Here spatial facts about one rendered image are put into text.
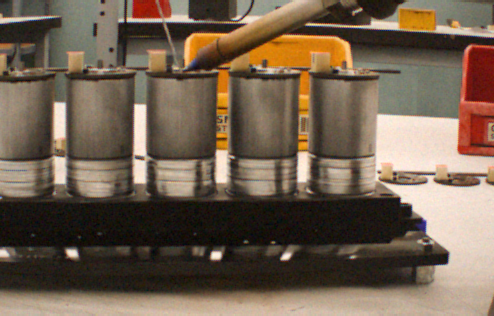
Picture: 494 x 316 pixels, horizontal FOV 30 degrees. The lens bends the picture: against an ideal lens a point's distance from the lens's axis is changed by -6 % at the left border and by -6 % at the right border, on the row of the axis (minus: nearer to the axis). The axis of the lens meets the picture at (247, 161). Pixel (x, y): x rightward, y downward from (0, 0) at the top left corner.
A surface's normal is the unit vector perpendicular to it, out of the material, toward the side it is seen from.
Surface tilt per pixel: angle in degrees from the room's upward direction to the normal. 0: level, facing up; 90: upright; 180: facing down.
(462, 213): 0
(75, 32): 90
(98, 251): 0
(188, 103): 90
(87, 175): 90
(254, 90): 90
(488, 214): 0
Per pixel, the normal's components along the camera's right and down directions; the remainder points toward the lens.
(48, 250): 0.02, -0.98
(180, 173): 0.11, 0.18
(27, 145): 0.37, 0.17
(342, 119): -0.14, 0.17
